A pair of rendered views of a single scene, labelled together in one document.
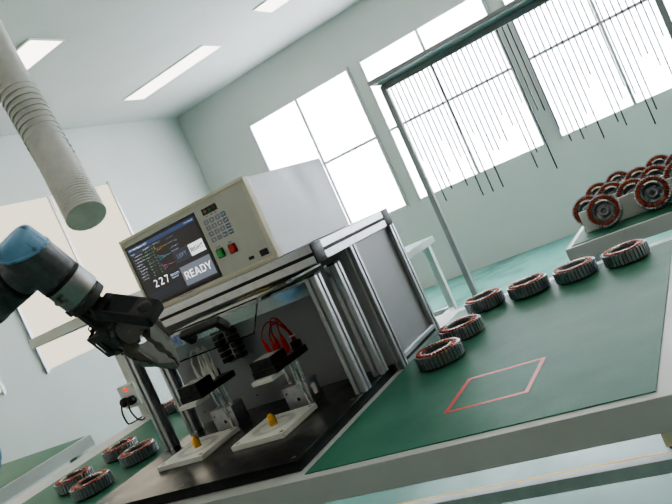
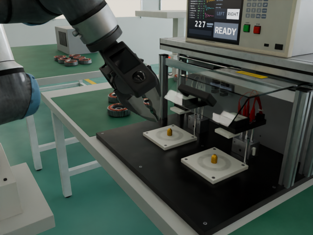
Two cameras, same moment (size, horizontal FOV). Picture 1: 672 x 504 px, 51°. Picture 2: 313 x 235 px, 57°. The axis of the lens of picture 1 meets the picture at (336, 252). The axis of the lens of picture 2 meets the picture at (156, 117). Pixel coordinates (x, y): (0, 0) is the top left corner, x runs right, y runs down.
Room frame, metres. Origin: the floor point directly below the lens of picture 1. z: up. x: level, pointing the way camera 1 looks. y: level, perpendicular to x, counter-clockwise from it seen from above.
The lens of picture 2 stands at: (0.77, 0.09, 1.25)
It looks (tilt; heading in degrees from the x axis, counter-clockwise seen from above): 22 degrees down; 27
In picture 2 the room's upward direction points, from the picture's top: straight up
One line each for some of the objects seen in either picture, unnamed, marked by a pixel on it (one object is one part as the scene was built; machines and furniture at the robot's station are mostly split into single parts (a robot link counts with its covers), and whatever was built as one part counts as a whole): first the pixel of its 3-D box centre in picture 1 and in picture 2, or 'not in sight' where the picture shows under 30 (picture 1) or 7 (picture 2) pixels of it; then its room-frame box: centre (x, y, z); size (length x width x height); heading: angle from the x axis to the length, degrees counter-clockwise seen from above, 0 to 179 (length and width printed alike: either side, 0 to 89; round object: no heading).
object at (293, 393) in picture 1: (302, 391); (245, 146); (1.68, 0.21, 0.80); 0.07 x 0.05 x 0.06; 60
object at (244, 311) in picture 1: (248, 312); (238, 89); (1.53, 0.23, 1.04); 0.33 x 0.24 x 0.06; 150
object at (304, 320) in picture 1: (267, 343); (243, 97); (1.84, 0.26, 0.92); 0.66 x 0.01 x 0.30; 60
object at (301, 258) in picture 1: (253, 277); (260, 49); (1.89, 0.23, 1.09); 0.68 x 0.44 x 0.05; 60
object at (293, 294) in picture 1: (215, 325); (215, 74); (1.70, 0.34, 1.03); 0.62 x 0.01 x 0.03; 60
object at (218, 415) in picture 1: (229, 414); (198, 122); (1.80, 0.42, 0.80); 0.07 x 0.05 x 0.06; 60
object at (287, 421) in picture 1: (275, 426); (214, 163); (1.56, 0.28, 0.78); 0.15 x 0.15 x 0.01; 60
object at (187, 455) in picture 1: (198, 448); (169, 136); (1.68, 0.49, 0.78); 0.15 x 0.15 x 0.01; 60
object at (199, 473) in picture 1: (242, 441); (192, 151); (1.63, 0.38, 0.76); 0.64 x 0.47 x 0.02; 60
